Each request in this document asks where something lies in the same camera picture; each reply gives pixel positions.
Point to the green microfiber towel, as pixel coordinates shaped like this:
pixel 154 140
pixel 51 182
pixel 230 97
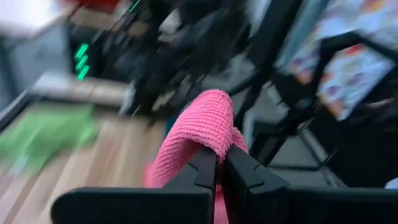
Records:
pixel 46 137

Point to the pink microfiber towel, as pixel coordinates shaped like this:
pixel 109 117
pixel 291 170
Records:
pixel 202 124

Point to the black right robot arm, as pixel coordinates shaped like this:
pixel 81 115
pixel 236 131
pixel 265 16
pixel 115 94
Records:
pixel 192 62

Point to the black metal table frame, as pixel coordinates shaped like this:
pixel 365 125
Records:
pixel 12 112

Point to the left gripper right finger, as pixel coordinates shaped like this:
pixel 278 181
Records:
pixel 280 205

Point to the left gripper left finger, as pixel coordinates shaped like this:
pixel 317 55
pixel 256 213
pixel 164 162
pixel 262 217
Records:
pixel 174 202

